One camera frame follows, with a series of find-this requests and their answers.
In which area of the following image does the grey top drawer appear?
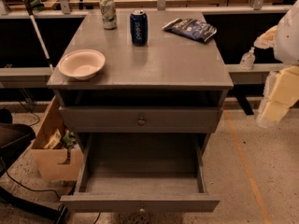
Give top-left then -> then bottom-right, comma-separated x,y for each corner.
59,106 -> 222,133

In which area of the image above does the green snack package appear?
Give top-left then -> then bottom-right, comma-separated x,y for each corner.
63,130 -> 77,149

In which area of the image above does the yellow snack package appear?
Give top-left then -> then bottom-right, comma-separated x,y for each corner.
43,129 -> 62,149

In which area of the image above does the black chair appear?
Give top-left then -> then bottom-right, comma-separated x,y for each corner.
0,108 -> 67,224

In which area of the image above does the grey drawer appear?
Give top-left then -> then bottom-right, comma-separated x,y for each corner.
59,106 -> 222,133
61,133 -> 220,213

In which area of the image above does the white pole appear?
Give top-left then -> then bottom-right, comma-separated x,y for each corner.
22,0 -> 54,72

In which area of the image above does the blue pepsi can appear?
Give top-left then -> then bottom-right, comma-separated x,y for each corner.
130,9 -> 148,46

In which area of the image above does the black floor cable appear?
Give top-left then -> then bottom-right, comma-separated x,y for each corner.
0,159 -> 102,224

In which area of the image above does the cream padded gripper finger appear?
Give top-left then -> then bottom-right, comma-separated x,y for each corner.
253,25 -> 277,49
256,66 -> 299,128

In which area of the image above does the clear hand sanitizer bottle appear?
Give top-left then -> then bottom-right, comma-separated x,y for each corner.
239,47 -> 255,70

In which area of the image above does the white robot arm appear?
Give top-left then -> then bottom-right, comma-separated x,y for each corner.
253,0 -> 299,128

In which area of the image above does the cardboard box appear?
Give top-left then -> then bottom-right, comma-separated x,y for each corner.
31,98 -> 83,181

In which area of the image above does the grey wooden drawer cabinet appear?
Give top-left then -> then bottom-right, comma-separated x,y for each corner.
48,10 -> 233,148

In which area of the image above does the green white soda can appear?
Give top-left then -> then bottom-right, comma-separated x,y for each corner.
99,0 -> 117,30

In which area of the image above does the blue chip bag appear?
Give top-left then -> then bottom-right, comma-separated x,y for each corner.
163,18 -> 217,43

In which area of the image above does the grey metal rail frame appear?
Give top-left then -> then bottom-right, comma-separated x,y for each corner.
0,0 -> 290,89

